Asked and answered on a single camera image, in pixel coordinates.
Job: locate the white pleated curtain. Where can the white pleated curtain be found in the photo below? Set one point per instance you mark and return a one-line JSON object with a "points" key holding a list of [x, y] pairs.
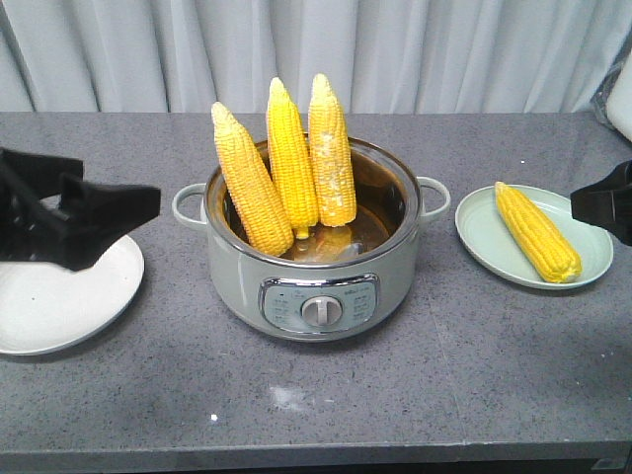
{"points": [[382, 57]]}

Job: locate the white rice cooker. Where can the white rice cooker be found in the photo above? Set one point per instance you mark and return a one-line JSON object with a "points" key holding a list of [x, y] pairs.
{"points": [[611, 102]]}

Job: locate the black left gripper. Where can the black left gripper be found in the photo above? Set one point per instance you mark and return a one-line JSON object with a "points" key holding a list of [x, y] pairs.
{"points": [[93, 216]]}

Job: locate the yellow corn cob white patches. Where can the yellow corn cob white patches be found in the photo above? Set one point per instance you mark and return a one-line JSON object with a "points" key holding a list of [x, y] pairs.
{"points": [[330, 154]]}

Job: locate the light green round plate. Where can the light green round plate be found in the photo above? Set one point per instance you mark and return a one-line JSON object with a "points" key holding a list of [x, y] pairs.
{"points": [[487, 238]]}

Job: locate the white round plate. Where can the white round plate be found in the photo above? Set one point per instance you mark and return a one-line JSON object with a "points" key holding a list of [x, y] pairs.
{"points": [[47, 308]]}

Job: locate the pale yellow corn cob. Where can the pale yellow corn cob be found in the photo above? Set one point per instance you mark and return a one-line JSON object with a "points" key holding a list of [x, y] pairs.
{"points": [[249, 184]]}

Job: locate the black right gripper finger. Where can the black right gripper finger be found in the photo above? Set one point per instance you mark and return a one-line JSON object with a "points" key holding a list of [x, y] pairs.
{"points": [[607, 203]]}

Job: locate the bright yellow corn cob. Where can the bright yellow corn cob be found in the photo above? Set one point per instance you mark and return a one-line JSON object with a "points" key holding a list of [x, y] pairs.
{"points": [[290, 162]]}

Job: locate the deep yellow corn cob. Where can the deep yellow corn cob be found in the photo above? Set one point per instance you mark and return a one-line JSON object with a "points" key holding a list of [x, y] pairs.
{"points": [[541, 241]]}

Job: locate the pale green electric cooking pot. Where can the pale green electric cooking pot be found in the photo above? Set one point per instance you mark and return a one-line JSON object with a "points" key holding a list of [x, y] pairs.
{"points": [[340, 281]]}

